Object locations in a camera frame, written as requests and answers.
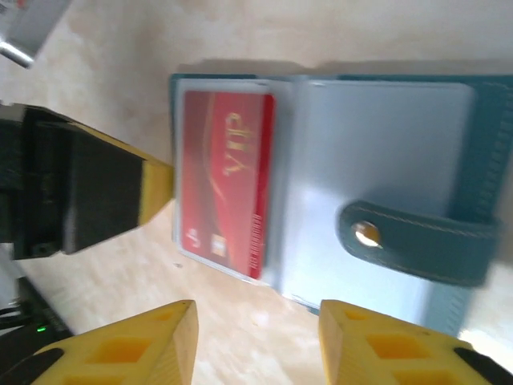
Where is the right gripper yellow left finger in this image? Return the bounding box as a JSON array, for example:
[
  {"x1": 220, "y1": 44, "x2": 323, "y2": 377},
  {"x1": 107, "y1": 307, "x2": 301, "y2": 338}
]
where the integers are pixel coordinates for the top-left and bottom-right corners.
[{"x1": 11, "y1": 299, "x2": 200, "y2": 385}]

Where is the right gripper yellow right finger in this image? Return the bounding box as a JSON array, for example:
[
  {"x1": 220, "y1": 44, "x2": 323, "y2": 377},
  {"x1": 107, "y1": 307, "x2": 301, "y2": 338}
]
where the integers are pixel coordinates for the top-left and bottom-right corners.
[{"x1": 319, "y1": 299, "x2": 513, "y2": 385}]

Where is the teal card holder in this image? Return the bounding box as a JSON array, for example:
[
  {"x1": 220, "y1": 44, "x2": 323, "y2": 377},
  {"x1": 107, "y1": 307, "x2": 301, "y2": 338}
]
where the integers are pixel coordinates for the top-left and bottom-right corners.
[{"x1": 168, "y1": 70, "x2": 513, "y2": 338}]

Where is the red VIP card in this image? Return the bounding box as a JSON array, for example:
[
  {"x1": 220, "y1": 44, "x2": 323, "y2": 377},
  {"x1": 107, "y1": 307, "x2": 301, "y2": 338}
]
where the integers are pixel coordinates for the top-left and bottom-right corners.
[{"x1": 180, "y1": 90, "x2": 277, "y2": 282}]

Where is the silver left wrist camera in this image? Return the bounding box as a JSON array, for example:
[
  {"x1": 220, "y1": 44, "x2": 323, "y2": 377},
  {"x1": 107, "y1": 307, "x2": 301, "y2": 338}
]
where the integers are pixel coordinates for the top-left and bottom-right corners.
[{"x1": 0, "y1": 0, "x2": 70, "y2": 69}]

